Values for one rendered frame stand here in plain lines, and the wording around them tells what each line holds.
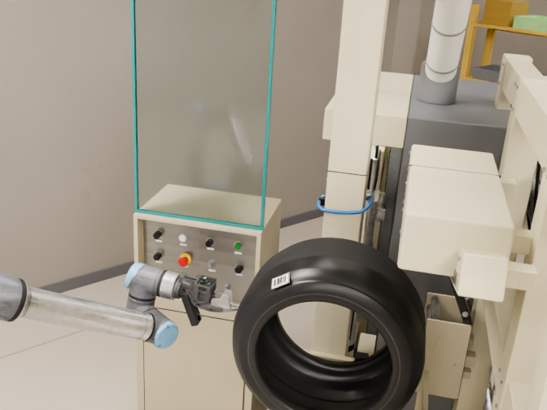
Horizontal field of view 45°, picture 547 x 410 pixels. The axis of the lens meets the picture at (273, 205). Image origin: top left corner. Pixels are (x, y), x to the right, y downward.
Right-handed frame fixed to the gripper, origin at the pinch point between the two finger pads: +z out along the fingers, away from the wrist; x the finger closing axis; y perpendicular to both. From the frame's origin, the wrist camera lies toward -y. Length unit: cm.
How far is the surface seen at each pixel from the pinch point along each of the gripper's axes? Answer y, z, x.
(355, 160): 49, 25, 28
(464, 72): 17, 92, 482
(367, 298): 23.2, 39.0, -12.2
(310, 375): -27.2, 28.1, 14.4
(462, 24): 95, 49, 65
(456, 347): -5, 73, 21
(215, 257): -17, -23, 61
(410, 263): 47, 46, -34
